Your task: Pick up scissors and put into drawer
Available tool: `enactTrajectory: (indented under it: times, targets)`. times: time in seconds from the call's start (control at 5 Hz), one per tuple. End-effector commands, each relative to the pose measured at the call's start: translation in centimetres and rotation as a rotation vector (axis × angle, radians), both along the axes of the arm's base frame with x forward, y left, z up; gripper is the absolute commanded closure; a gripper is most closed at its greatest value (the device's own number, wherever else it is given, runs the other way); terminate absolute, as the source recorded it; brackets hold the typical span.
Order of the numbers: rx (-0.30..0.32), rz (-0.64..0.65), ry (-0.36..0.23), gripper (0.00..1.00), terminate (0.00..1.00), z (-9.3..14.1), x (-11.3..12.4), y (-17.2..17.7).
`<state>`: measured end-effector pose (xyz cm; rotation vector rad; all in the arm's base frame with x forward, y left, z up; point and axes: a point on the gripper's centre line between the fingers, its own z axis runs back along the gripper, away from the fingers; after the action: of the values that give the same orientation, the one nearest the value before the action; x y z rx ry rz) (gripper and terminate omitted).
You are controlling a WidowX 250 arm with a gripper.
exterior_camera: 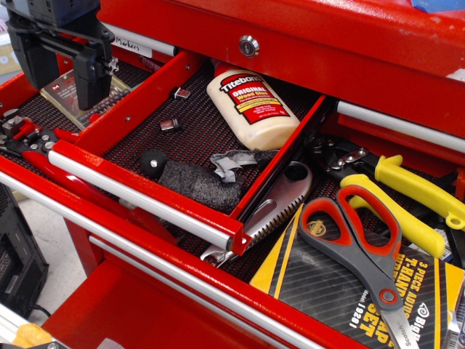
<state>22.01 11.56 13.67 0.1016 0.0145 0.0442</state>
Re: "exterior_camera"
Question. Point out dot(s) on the black foam pad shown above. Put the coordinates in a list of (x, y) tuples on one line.
[(200, 184)]

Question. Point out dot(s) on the red tool chest body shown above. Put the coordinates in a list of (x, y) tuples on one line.
[(384, 55)]

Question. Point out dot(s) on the black round knob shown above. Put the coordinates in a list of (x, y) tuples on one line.
[(152, 163)]

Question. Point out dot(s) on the red lower drawer front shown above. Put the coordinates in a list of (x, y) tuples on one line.
[(149, 294)]

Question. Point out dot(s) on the red small open drawer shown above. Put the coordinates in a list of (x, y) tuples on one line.
[(108, 152)]

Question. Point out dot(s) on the small black red clip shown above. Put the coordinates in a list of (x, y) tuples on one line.
[(179, 93)]

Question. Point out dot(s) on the white markers label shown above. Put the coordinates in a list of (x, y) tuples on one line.
[(132, 47)]

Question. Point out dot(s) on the red wide open drawer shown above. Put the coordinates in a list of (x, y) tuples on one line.
[(37, 126)]

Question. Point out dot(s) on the black yellow tap wrench package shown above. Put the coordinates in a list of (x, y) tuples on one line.
[(298, 275)]

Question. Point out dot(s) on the silver round drawer lock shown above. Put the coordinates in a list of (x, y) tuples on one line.
[(249, 46)]

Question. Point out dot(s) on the Titebond wood glue bottle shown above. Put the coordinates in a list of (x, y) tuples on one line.
[(257, 116)]

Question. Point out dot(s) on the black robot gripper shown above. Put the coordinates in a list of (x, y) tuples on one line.
[(71, 29)]

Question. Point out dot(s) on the yellow handled tin snips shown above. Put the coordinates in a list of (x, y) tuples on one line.
[(351, 164)]

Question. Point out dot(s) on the small black silver clip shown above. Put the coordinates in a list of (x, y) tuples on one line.
[(170, 125)]

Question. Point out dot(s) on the drill bit set case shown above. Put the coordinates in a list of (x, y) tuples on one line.
[(62, 93)]

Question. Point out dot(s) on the silver folding saw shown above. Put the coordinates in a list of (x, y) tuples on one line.
[(281, 202)]

